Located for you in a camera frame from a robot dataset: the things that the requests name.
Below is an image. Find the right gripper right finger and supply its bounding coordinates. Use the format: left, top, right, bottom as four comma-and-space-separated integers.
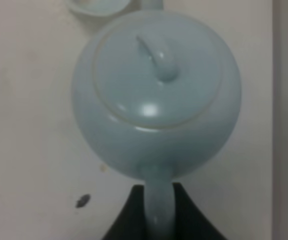
173, 182, 226, 240

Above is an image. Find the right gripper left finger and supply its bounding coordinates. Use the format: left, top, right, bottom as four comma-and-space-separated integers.
103, 184, 147, 240

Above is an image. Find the light blue porcelain teapot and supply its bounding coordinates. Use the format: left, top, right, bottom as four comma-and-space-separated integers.
71, 0, 242, 240

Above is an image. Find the far light blue teacup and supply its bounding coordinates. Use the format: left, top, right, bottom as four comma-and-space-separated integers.
65, 0, 131, 17

